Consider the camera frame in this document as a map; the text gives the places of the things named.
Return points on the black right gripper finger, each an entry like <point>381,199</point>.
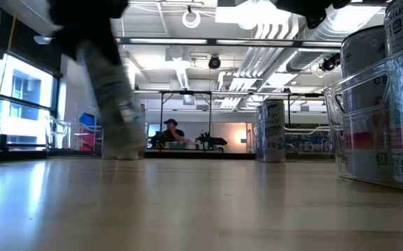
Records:
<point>315,19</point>

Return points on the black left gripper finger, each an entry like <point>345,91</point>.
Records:
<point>110,49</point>
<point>69,47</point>

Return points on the Celsius Arctic Vibe can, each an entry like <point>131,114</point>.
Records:
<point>118,115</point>
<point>258,136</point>
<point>274,132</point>

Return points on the small black robot arm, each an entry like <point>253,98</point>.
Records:
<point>210,141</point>

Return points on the black spotlight cluster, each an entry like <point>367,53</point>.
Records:
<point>329,63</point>

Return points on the shelf with coloured bins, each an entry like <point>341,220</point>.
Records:
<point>88,120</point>

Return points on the black beam with light strips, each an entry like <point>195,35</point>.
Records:
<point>212,42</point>

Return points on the person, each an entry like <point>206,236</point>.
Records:
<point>172,134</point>

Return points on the silver ventilation duct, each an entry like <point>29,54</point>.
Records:
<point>306,57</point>

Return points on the black frame workstation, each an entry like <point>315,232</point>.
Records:
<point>162,115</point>
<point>288,109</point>

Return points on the black dome camera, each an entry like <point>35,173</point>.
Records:
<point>214,62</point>

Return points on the black aluminium table frame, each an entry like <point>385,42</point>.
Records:
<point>194,154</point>

